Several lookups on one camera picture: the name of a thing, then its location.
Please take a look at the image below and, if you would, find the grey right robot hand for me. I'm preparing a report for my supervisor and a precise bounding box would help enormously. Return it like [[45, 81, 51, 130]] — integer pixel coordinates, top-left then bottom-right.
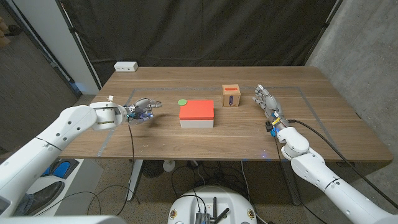
[[252, 84, 292, 136]]

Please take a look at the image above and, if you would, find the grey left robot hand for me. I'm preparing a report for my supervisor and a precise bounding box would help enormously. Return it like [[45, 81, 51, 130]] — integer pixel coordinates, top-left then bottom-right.
[[124, 98, 163, 123]]

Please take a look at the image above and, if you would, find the cardboard box with slot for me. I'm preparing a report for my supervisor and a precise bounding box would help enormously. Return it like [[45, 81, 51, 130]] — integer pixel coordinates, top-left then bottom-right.
[[221, 83, 241, 108]]

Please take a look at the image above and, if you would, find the red lidded white box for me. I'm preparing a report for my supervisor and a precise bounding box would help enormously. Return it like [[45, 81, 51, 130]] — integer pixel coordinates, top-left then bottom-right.
[[178, 99, 215, 129]]

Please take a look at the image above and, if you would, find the white power strip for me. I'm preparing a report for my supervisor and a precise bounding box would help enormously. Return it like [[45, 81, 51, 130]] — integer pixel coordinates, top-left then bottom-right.
[[113, 61, 139, 73]]

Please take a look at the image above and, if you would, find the black round floor fan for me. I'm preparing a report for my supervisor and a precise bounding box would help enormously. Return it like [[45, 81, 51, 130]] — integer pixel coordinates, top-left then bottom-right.
[[142, 160, 165, 179]]

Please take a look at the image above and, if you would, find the white round table foot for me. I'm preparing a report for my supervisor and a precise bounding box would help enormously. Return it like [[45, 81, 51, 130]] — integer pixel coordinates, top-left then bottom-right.
[[162, 159, 176, 173]]

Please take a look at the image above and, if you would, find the white table leg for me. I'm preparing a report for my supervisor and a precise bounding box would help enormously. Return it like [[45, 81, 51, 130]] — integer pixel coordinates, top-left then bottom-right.
[[125, 159, 144, 202]]

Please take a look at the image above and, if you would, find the grey table leg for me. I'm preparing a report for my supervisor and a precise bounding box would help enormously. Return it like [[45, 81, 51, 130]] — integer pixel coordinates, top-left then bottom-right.
[[279, 161, 302, 207]]

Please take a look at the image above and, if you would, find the black backdrop stand pole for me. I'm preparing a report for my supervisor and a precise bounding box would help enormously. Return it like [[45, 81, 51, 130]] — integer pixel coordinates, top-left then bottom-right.
[[303, 0, 345, 67], [55, 0, 103, 91]]

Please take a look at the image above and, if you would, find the black backdrop curtain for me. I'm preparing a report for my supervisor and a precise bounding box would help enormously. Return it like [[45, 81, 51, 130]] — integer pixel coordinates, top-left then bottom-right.
[[58, 0, 343, 86]]

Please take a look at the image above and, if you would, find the blue and black foot pedal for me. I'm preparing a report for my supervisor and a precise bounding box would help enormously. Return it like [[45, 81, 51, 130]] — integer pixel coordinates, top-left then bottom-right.
[[40, 158, 80, 180]]

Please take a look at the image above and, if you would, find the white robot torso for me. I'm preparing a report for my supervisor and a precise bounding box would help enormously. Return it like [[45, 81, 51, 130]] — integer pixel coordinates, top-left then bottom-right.
[[167, 185, 258, 224]]

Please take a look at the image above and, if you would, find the grey electronics module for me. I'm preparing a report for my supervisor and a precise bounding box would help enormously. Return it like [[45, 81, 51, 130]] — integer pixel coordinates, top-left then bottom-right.
[[195, 212, 210, 224]]

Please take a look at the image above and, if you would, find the dark leather shoe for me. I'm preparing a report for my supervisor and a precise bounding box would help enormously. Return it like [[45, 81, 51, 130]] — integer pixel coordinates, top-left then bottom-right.
[[23, 181, 65, 215]]

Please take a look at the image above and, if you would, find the white robot head edge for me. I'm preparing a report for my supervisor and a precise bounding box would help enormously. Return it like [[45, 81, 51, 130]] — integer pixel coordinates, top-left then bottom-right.
[[0, 215, 127, 224]]

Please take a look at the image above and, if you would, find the blue jeans leg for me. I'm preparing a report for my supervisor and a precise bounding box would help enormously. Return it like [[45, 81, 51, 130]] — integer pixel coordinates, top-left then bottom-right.
[[14, 192, 34, 217]]

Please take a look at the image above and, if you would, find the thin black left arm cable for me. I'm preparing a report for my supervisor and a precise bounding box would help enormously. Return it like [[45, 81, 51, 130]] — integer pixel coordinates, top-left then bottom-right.
[[116, 119, 136, 216]]

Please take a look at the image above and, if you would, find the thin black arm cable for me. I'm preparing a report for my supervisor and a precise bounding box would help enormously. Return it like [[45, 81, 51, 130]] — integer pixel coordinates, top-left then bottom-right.
[[116, 119, 136, 216], [272, 134, 329, 224]]

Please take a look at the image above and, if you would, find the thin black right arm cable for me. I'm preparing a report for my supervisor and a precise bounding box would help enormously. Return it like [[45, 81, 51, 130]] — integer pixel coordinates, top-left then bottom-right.
[[272, 134, 329, 224]]

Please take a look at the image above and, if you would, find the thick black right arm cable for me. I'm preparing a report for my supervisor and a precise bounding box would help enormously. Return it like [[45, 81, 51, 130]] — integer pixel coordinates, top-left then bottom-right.
[[287, 119, 398, 210]]

